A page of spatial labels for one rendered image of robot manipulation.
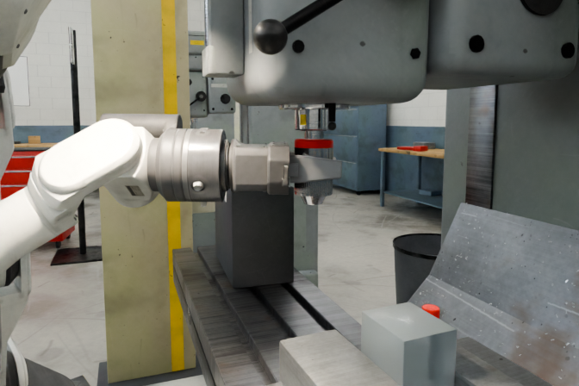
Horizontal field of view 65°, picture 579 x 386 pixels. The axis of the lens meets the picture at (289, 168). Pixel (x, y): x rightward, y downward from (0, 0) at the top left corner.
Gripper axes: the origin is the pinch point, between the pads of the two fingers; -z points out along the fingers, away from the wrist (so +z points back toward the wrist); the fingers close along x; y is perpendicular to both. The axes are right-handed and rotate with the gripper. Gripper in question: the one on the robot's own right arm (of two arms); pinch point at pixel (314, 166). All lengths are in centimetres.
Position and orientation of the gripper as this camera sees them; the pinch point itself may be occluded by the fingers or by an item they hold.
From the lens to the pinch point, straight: 55.2
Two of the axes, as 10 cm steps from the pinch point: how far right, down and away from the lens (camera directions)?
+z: -10.0, -0.1, -0.3
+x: -0.3, -1.1, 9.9
